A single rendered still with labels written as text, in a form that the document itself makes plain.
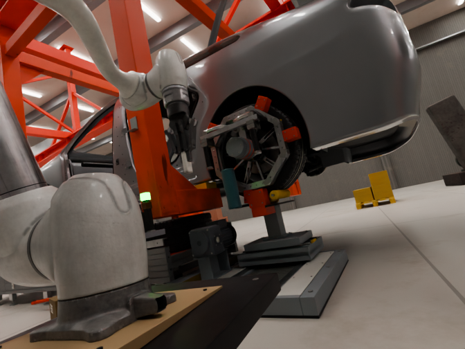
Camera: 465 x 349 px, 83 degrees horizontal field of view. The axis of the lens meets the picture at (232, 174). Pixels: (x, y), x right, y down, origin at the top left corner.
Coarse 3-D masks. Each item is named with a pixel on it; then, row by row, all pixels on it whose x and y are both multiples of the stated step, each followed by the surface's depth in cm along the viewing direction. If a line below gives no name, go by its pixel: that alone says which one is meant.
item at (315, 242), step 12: (312, 240) 169; (252, 252) 181; (264, 252) 170; (276, 252) 166; (288, 252) 162; (300, 252) 158; (312, 252) 160; (240, 264) 179; (252, 264) 174; (264, 264) 170
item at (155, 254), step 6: (156, 240) 169; (162, 240) 167; (150, 246) 172; (156, 246) 169; (168, 246) 168; (150, 252) 172; (156, 252) 169; (162, 252) 166; (168, 252) 167; (150, 258) 172; (156, 258) 169; (12, 288) 274
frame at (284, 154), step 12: (252, 108) 174; (228, 120) 183; (276, 120) 165; (276, 132) 165; (216, 144) 189; (216, 156) 188; (288, 156) 166; (216, 168) 188; (276, 168) 165; (264, 180) 168; (240, 192) 178
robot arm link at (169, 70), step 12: (168, 48) 92; (156, 60) 91; (168, 60) 89; (180, 60) 92; (156, 72) 90; (168, 72) 88; (180, 72) 90; (156, 84) 91; (168, 84) 88; (180, 84) 89; (156, 96) 95
